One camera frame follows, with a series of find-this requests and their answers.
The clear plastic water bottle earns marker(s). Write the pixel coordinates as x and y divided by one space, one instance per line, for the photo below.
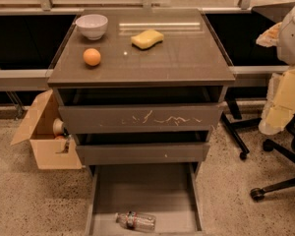
136 221

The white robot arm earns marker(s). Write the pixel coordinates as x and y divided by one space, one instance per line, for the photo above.
280 99

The grey drawer cabinet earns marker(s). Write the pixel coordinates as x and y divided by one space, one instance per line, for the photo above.
185 68

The top grey drawer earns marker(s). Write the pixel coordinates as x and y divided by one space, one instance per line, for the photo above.
139 119

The middle grey drawer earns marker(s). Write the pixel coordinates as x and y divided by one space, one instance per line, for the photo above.
142 154

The bottom grey open drawer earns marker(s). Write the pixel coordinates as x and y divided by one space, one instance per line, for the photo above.
166 191

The yellow sponge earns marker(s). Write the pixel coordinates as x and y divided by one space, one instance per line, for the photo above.
147 39

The orange fruit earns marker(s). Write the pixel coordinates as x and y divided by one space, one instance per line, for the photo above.
92 57

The white round object in box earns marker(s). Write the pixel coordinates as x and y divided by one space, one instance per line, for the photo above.
58 127

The white ceramic bowl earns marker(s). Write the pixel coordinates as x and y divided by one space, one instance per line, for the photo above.
92 26

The open cardboard box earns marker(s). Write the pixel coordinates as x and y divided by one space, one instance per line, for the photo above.
50 152

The black side table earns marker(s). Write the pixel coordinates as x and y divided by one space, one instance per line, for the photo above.
251 79

